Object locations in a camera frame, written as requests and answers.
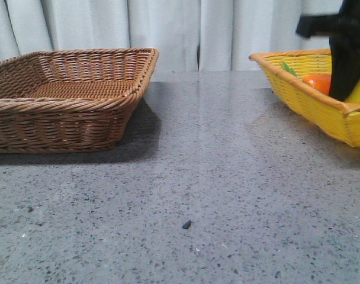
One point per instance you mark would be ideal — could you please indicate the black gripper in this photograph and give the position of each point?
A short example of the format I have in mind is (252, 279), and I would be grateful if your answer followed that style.
(345, 52)

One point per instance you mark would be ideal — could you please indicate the orange toy carrot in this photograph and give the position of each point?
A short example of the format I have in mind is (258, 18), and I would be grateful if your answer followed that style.
(319, 82)

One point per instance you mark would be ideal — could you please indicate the yellow wicker basket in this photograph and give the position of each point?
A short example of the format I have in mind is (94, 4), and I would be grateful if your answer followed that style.
(284, 71)

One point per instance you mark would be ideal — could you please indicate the white pleated curtain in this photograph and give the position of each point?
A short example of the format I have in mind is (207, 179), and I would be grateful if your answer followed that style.
(189, 35)

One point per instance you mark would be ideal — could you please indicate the small black debris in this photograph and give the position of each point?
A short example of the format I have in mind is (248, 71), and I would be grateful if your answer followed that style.
(187, 224)

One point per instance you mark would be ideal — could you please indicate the brown wicker basket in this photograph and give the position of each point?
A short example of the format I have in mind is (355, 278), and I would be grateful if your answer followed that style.
(68, 101)

